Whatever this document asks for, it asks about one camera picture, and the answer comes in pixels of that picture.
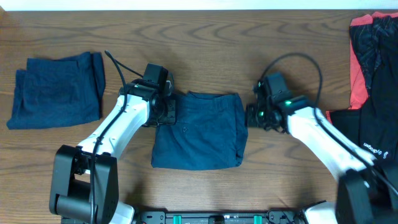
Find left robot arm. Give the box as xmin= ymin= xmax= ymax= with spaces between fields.
xmin=49 ymin=63 xmax=176 ymax=223

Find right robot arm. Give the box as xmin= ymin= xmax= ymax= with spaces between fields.
xmin=246 ymin=73 xmax=397 ymax=224

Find folded dark blue shorts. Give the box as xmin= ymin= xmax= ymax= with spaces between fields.
xmin=7 ymin=52 xmax=106 ymax=129

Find blue denim shorts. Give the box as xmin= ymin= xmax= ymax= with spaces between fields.
xmin=151 ymin=92 xmax=248 ymax=170

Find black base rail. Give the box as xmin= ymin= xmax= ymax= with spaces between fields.
xmin=61 ymin=208 xmax=305 ymax=224

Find red and black garment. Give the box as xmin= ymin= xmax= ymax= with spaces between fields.
xmin=326 ymin=12 xmax=397 ymax=162

